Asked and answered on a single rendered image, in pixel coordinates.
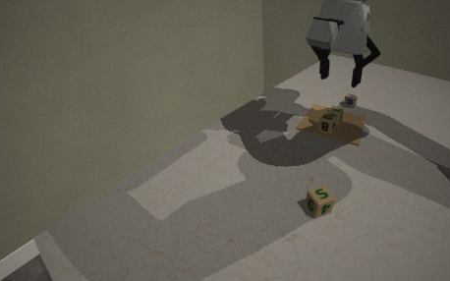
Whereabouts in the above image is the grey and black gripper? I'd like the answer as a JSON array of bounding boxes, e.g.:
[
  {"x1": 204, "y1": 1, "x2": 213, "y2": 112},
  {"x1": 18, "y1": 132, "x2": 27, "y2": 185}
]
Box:
[{"x1": 311, "y1": 0, "x2": 380, "y2": 87}]

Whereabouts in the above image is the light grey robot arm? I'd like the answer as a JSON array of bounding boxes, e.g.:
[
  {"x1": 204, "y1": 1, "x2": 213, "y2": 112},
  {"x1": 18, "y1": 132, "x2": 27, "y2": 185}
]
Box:
[{"x1": 306, "y1": 17, "x2": 344, "y2": 50}]

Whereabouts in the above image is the tan flat mat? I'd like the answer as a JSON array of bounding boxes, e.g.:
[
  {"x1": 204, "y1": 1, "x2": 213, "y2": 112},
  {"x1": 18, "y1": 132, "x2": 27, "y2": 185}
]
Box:
[{"x1": 296, "y1": 104, "x2": 366, "y2": 146}]

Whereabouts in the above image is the tan block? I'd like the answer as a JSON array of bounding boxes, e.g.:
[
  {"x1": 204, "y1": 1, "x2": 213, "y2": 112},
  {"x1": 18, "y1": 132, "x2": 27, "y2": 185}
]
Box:
[
  {"x1": 344, "y1": 92, "x2": 358, "y2": 108},
  {"x1": 327, "y1": 106, "x2": 344, "y2": 126},
  {"x1": 318, "y1": 113, "x2": 337, "y2": 135},
  {"x1": 305, "y1": 185, "x2": 335, "y2": 218}
]

